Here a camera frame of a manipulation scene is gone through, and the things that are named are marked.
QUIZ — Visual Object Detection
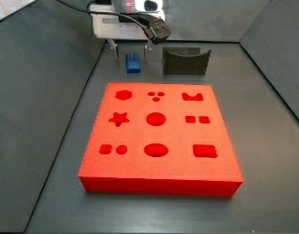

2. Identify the black cable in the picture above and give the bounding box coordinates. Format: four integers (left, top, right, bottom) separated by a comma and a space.
54, 0, 152, 35

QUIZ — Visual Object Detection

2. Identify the red foam shape board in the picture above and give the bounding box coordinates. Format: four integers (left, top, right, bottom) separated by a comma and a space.
78, 83, 243, 197

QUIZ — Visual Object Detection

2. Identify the black curved fixture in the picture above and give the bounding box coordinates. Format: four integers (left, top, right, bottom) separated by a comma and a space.
163, 47, 211, 75

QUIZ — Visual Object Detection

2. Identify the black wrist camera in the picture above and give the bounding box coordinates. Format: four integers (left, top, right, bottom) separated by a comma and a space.
144, 19, 171, 44

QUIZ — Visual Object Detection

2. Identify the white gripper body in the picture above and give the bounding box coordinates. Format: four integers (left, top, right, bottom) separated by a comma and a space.
90, 3, 164, 40

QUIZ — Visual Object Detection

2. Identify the blue square-circle object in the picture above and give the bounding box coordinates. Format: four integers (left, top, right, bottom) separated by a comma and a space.
125, 53, 140, 73

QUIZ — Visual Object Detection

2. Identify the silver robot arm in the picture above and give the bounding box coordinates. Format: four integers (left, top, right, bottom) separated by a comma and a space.
88, 0, 171, 57

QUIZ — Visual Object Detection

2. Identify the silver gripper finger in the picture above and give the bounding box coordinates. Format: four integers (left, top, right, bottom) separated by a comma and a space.
106, 38, 120, 61
143, 39, 152, 62

